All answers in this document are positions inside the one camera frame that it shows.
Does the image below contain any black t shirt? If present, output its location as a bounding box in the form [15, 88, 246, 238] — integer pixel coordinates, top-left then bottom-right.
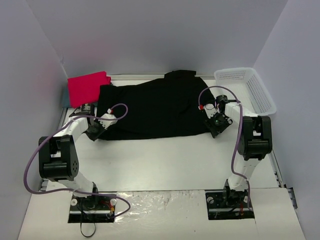
[96, 70, 215, 141]

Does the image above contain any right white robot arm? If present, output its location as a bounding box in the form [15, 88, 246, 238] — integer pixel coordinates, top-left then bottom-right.
[198, 95, 273, 207]

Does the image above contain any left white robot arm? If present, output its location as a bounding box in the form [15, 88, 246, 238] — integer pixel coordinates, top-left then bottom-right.
[38, 108, 117, 209]

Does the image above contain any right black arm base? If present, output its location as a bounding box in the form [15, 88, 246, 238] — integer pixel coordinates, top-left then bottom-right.
[205, 190, 255, 221]

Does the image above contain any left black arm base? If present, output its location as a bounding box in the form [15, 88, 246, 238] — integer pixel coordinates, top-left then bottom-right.
[68, 194, 117, 224]

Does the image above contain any folded teal t shirt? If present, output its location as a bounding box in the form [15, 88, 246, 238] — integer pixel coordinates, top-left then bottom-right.
[61, 88, 71, 108]

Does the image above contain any folded red t shirt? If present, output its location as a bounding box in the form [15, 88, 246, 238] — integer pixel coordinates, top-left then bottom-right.
[67, 71, 111, 108]

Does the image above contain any white plastic basket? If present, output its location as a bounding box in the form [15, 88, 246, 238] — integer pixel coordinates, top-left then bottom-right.
[214, 67, 277, 116]

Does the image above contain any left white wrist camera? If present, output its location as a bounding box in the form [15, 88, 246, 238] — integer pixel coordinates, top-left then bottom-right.
[98, 108, 118, 130]

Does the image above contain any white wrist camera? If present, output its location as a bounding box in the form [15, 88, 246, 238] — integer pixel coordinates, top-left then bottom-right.
[98, 108, 118, 130]
[198, 103, 219, 119]

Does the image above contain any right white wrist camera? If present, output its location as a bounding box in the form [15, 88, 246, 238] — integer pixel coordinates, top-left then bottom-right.
[198, 103, 219, 119]

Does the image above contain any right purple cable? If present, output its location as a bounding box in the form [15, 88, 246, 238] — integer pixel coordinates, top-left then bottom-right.
[197, 86, 253, 211]

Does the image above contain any purple cable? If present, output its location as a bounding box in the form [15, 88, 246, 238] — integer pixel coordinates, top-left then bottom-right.
[197, 86, 253, 211]
[24, 103, 131, 218]

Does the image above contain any aluminium table rail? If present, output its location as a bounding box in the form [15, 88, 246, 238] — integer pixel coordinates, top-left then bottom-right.
[110, 73, 216, 81]

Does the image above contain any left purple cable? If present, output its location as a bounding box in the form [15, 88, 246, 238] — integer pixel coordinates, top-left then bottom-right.
[24, 103, 131, 218]

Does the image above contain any black loop cable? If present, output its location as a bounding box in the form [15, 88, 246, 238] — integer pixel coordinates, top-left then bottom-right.
[79, 221, 97, 238]

